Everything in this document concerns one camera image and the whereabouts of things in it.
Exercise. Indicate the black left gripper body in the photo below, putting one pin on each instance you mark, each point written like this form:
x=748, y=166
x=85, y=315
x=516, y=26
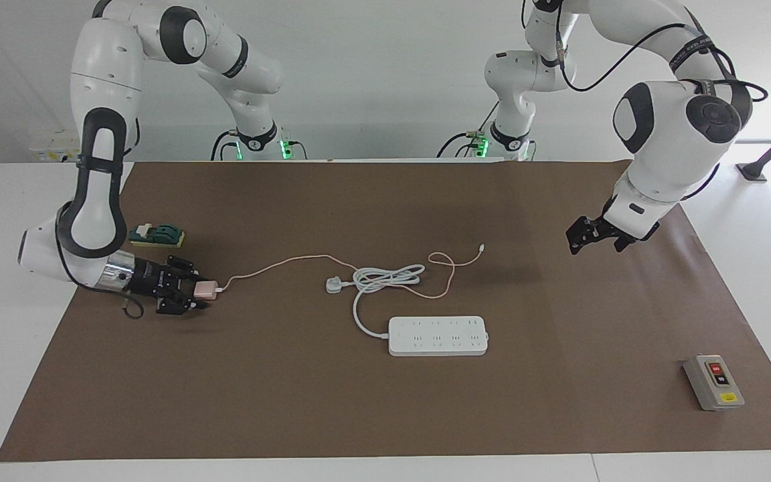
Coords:
x=616, y=231

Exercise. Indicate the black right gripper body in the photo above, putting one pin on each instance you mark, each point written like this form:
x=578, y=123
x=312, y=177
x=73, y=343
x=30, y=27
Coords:
x=151, y=281

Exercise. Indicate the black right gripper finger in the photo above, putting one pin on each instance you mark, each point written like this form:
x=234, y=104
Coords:
x=181, y=306
x=188, y=266

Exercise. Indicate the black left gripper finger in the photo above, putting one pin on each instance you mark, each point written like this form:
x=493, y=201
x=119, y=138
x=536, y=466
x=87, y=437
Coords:
x=623, y=244
x=578, y=237

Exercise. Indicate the pink charger adapter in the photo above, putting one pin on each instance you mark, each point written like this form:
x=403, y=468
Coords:
x=206, y=290

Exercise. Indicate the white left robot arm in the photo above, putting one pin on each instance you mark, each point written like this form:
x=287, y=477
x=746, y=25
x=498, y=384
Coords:
x=666, y=134

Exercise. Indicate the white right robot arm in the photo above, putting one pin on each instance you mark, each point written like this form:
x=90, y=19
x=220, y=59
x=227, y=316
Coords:
x=101, y=201

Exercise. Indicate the white power strip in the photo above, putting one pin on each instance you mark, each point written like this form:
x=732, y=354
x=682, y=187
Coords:
x=439, y=336

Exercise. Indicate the brown table mat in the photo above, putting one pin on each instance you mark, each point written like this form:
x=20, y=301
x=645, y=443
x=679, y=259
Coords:
x=292, y=402

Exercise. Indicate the white box with yellow label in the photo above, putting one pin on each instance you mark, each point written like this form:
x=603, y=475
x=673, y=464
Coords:
x=54, y=155

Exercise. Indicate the green knife switch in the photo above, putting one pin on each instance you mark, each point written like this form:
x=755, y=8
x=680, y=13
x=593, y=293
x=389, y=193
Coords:
x=158, y=235

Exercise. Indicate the grey push-button switch box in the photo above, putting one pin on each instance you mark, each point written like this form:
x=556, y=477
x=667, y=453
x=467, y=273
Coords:
x=713, y=383

